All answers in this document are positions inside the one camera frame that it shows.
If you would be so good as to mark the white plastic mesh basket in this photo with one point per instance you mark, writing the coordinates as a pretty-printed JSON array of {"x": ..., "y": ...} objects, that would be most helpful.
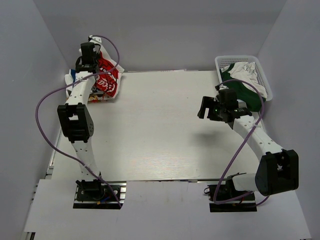
[{"x": 226, "y": 60}]

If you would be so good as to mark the blue cartoon print t-shirt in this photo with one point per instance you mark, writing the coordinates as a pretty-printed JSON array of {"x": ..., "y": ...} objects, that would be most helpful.
[{"x": 72, "y": 73}]

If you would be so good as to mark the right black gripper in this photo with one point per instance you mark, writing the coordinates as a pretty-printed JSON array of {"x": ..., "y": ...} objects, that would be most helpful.
[{"x": 207, "y": 102}]

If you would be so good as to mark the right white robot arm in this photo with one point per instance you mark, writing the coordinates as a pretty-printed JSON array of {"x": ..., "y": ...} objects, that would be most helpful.
[{"x": 278, "y": 169}]

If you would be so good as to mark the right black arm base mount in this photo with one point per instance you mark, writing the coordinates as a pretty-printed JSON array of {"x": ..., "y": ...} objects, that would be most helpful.
[{"x": 240, "y": 205}]

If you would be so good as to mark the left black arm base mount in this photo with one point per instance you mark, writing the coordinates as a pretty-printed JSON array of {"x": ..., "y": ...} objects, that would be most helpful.
[{"x": 98, "y": 196}]

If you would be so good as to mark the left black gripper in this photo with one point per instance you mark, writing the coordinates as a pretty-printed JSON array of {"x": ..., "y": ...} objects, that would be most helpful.
[{"x": 96, "y": 57}]

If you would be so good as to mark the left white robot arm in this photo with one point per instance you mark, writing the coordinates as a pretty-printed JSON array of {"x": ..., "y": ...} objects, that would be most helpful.
[{"x": 75, "y": 119}]

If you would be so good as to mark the dark green t-shirt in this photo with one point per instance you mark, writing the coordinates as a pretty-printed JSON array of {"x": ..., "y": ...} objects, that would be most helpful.
[{"x": 250, "y": 97}]

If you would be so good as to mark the white Coca-Cola print t-shirt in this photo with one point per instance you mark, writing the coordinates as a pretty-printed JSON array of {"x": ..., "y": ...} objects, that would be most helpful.
[{"x": 109, "y": 82}]

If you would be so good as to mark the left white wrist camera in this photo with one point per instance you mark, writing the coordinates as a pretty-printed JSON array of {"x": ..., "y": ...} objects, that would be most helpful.
[{"x": 95, "y": 39}]

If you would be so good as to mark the colourful cartoon print folded shirt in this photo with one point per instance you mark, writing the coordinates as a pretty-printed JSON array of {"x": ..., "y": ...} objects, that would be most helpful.
[{"x": 95, "y": 98}]

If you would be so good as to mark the white printed t-shirt in basket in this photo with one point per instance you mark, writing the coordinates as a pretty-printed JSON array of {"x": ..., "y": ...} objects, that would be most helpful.
[{"x": 245, "y": 71}]

